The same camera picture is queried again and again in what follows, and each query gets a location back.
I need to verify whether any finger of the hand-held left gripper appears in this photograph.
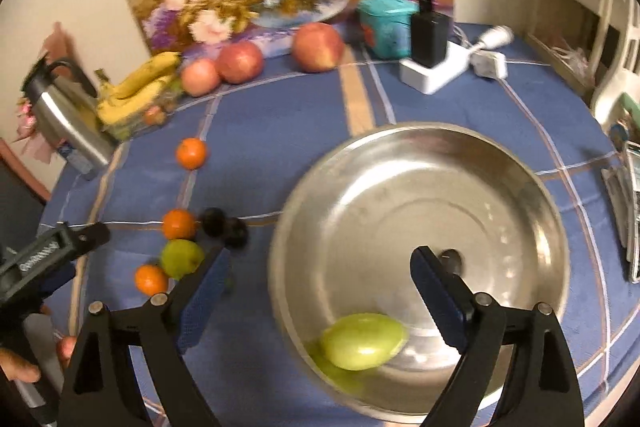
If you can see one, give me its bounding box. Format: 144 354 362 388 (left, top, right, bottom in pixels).
62 222 111 258

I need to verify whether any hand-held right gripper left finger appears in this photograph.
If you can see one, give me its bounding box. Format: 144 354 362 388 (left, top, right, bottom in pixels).
59 247 233 427

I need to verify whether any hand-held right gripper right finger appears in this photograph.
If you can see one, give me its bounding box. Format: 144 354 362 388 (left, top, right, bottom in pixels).
409 246 586 427

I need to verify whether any small green pear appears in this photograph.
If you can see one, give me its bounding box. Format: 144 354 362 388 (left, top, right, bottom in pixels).
160 239 206 280

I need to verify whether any orange tangerine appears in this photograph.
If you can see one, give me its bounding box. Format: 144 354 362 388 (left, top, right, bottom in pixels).
175 138 208 171
134 264 170 297
162 209 197 241

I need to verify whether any dark purple plum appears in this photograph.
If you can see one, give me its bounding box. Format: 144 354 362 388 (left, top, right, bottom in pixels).
222 217 249 250
201 207 227 238

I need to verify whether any large green pear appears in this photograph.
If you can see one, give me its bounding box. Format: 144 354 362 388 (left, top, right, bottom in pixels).
320 313 408 371

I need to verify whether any stainless steel bowl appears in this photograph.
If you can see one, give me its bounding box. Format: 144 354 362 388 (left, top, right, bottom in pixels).
267 122 571 423

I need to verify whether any person's left hand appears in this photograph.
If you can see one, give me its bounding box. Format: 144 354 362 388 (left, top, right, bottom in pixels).
0 347 42 383

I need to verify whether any pink flower decoration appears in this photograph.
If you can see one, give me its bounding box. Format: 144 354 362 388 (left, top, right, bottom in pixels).
15 102 51 162

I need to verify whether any stainless steel kettle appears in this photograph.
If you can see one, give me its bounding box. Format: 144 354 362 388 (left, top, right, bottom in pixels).
20 57 118 175

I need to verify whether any yellow banana bunch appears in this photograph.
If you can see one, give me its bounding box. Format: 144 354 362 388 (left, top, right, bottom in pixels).
96 52 183 140

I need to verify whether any blue plaid tablecloth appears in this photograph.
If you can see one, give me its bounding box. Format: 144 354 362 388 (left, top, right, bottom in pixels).
40 22 636 427

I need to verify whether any small pale red apple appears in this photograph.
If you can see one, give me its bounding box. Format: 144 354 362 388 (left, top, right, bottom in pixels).
181 58 222 98

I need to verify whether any black phone on white charger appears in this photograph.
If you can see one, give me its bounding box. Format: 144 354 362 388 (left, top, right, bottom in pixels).
399 41 471 96

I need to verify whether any medium red apple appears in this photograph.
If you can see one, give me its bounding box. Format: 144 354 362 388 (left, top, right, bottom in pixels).
215 41 265 84

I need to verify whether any white plug adapter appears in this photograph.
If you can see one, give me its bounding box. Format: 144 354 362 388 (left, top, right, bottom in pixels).
470 52 508 79

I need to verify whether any black power adapter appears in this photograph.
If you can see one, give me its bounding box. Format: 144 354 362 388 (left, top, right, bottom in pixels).
410 0 451 68

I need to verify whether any white cylindrical charger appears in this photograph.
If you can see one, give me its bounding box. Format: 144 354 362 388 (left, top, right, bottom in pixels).
470 25 515 52

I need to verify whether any large red apple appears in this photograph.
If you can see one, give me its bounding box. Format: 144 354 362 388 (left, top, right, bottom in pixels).
291 22 346 74

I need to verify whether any teal tin box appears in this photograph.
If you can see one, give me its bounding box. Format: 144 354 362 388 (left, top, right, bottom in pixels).
357 0 420 60

